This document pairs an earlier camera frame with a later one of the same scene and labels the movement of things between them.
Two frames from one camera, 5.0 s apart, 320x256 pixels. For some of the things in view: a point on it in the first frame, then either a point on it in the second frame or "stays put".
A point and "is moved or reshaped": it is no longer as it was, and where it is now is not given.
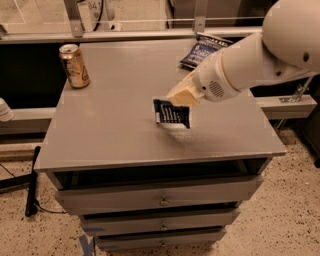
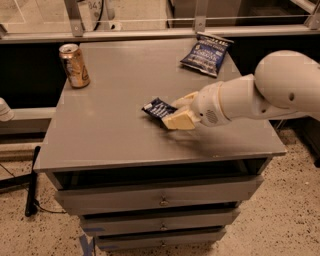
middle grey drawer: [153, 222] stays put
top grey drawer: [209, 193] stays put
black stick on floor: [31, 201] stays put
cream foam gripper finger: [186, 93] to [182, 120]
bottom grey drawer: [156, 241] stays put
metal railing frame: [74, 28] stays put
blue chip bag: [204, 45] stays put
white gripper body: [210, 81] to [206, 105]
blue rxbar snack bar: [166, 112] is moved or reshaped
